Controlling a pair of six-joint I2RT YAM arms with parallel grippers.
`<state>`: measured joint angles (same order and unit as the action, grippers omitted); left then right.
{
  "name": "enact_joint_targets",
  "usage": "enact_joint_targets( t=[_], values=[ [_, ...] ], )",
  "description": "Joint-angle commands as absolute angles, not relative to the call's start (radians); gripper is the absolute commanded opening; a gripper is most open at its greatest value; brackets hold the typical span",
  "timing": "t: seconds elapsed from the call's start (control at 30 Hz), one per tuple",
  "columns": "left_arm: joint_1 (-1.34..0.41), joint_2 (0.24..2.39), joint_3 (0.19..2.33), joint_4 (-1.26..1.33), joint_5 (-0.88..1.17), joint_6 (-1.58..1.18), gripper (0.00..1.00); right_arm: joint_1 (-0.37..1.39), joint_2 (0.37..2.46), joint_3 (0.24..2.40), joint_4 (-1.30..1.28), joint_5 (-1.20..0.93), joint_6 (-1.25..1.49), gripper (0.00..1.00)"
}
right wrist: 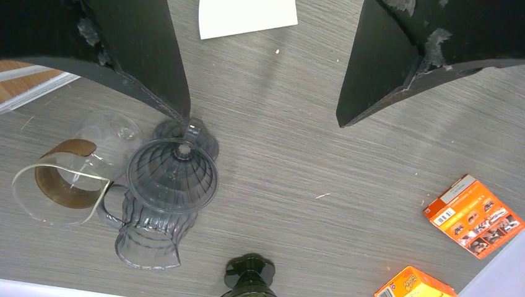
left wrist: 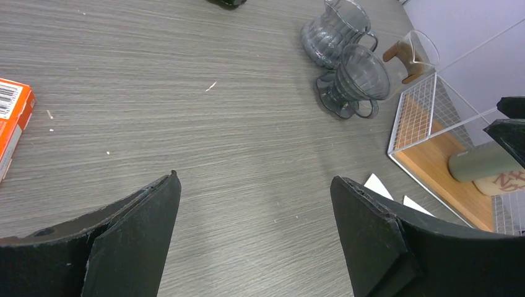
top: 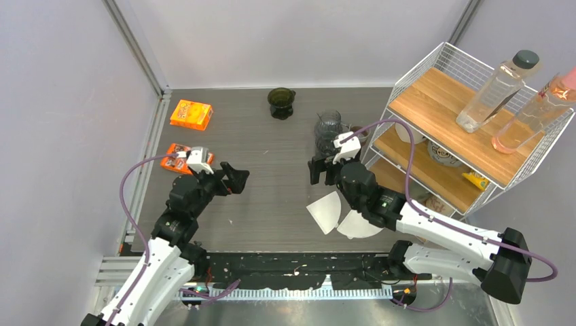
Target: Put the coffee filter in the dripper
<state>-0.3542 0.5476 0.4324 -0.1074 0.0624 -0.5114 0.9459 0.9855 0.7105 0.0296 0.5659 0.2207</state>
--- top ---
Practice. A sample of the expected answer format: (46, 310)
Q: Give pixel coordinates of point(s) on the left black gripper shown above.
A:
(234, 183)

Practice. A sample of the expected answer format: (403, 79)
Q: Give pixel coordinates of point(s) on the dark green glass dripper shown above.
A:
(281, 101)

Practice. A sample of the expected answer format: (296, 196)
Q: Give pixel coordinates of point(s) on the glass carafe with leather collar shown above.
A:
(362, 135)

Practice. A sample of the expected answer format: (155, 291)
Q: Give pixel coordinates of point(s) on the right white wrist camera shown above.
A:
(348, 147)

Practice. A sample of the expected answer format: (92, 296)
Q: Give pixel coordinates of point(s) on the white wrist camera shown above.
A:
(194, 160)
(348, 147)

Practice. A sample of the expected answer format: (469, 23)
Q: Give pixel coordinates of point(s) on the white ceramic cup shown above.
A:
(404, 135)

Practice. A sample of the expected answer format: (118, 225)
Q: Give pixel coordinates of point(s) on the grey glass dripper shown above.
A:
(324, 144)

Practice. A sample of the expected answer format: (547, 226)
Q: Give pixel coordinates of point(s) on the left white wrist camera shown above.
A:
(194, 160)

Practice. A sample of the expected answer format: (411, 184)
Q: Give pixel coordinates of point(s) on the patterned ceramic bowl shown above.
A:
(441, 156)

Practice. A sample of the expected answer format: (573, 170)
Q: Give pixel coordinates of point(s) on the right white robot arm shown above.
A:
(498, 263)

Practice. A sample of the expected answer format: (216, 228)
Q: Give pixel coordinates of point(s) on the pink liquid bottle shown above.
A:
(553, 100)

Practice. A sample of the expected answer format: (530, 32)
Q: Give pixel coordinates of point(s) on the grey glass pitcher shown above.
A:
(329, 125)

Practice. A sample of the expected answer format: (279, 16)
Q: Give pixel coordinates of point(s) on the orange box upper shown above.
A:
(192, 115)

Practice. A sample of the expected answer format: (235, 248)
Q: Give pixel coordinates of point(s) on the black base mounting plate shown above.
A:
(300, 271)

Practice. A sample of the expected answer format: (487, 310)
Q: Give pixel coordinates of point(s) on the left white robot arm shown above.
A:
(170, 259)

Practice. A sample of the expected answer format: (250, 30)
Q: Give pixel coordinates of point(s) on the white wire wooden shelf rack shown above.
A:
(428, 98)

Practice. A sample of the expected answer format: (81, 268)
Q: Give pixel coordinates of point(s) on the clear bottle grey cap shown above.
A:
(504, 83)

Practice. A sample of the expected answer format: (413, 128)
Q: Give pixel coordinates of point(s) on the orange razor box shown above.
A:
(169, 163)

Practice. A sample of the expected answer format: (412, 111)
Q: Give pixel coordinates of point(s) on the white paper coffee filter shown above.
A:
(326, 211)

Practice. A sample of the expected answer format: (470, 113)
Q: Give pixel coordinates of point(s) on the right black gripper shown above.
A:
(320, 164)

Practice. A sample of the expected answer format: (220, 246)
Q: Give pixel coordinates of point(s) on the yellow snack packet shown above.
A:
(477, 179)

